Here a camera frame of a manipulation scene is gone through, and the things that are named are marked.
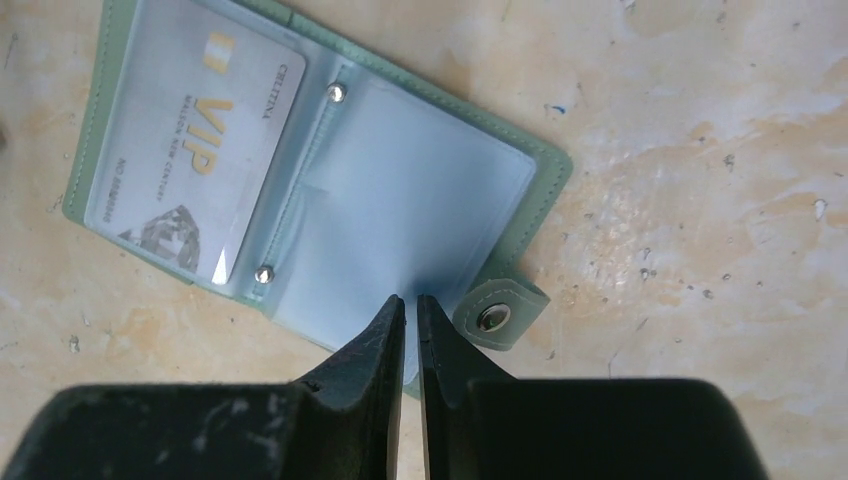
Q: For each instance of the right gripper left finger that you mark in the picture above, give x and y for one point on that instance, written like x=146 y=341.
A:
x=338 y=421

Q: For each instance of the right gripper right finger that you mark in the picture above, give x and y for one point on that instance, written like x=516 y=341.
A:
x=479 y=422

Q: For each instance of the green leather card holder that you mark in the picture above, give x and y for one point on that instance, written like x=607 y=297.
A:
x=380 y=184

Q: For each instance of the white VIP card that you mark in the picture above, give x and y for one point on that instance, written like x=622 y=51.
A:
x=199 y=115

